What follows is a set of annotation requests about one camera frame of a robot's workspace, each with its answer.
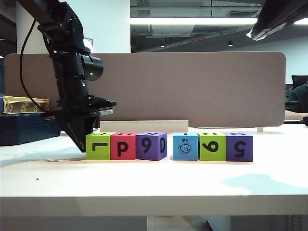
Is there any black mug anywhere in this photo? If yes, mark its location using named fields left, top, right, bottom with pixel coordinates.
left=92, top=115, right=100, bottom=133

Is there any yellow wooden box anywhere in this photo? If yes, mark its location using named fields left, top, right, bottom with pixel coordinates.
left=3, top=96, right=50, bottom=114

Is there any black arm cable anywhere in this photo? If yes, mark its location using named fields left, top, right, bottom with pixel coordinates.
left=19, top=18, right=49, bottom=113

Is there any green block letter N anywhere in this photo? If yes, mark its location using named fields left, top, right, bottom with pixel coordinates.
left=197, top=132, right=227, bottom=162

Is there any brown wooden desk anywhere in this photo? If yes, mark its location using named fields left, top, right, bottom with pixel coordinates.
left=285, top=110, right=308, bottom=122

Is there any dark green garment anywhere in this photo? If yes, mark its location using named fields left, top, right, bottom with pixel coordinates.
left=285, top=84, right=308, bottom=113

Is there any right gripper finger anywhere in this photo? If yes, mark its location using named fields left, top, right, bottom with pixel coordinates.
left=250, top=0, right=308, bottom=41
left=247, top=0, right=307, bottom=35

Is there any purple block letter R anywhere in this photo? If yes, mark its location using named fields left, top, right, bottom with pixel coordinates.
left=135, top=131, right=168, bottom=161

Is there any silver wall plate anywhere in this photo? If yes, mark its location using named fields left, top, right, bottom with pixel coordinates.
left=84, top=37, right=93, bottom=54

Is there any dark blue case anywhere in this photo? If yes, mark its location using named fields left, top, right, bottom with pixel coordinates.
left=0, top=112, right=62, bottom=147

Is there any brown desk divider panel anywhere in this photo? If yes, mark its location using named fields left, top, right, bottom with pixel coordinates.
left=4, top=51, right=287, bottom=128

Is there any white round column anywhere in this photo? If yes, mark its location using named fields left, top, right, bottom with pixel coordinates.
left=16, top=13, right=50, bottom=54

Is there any purple block letter G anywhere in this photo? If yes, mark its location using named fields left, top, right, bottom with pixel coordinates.
left=225, top=132, right=254, bottom=163

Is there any black office chair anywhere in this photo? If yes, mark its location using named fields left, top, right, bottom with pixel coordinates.
left=291, top=75, right=308, bottom=91

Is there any green block letter T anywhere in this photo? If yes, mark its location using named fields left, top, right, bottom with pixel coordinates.
left=85, top=132, right=116, bottom=161

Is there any blue block letter I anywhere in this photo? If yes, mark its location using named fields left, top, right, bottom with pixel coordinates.
left=172, top=132, right=199, bottom=161

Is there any grey vented panel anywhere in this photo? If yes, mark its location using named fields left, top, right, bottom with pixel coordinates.
left=283, top=215, right=305, bottom=231

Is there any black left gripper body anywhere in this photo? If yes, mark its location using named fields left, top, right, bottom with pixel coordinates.
left=41, top=95, right=117, bottom=121

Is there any white ceiling light strip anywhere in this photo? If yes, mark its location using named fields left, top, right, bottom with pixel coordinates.
left=129, top=18, right=308, bottom=26

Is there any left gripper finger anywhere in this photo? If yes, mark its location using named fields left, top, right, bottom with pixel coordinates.
left=60, top=117, right=86, bottom=154
left=83, top=114, right=101, bottom=146

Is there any red block letter U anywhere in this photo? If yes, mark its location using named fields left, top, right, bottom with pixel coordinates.
left=110, top=132, right=142, bottom=161

